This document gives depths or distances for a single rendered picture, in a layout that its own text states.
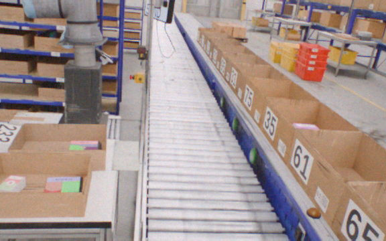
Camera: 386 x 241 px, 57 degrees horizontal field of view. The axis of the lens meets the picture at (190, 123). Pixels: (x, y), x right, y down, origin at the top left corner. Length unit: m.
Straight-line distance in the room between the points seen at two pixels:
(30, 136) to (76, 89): 0.33
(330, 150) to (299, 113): 0.39
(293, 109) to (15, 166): 1.29
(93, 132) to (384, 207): 1.27
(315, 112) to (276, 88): 0.40
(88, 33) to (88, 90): 0.29
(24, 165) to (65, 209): 0.34
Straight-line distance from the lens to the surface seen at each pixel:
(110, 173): 1.57
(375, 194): 1.21
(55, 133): 1.83
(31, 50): 2.98
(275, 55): 8.60
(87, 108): 1.97
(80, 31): 1.89
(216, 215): 1.37
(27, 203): 1.31
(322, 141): 1.52
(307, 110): 1.90
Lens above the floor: 1.54
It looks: 22 degrees down
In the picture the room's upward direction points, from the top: 6 degrees clockwise
